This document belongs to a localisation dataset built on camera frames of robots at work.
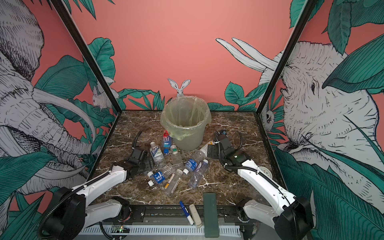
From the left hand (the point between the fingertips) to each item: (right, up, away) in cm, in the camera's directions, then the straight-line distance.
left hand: (147, 161), depth 88 cm
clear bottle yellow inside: (+16, -10, -5) cm, 20 cm away
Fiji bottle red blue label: (+11, +11, +8) cm, 17 cm away
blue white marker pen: (+25, -22, -15) cm, 36 cm away
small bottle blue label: (+9, -6, -7) cm, 13 cm away
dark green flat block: (+37, -25, -18) cm, 48 cm away
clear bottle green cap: (+17, -1, +5) cm, 18 cm away
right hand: (+40, +10, -8) cm, 42 cm away
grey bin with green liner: (+22, +27, +14) cm, 37 cm away
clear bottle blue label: (+27, 0, -2) cm, 27 cm away
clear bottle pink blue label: (+32, -4, -2) cm, 33 cm away
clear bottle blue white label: (+6, +3, +2) cm, 7 cm away
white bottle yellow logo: (+35, +7, +4) cm, 36 cm away
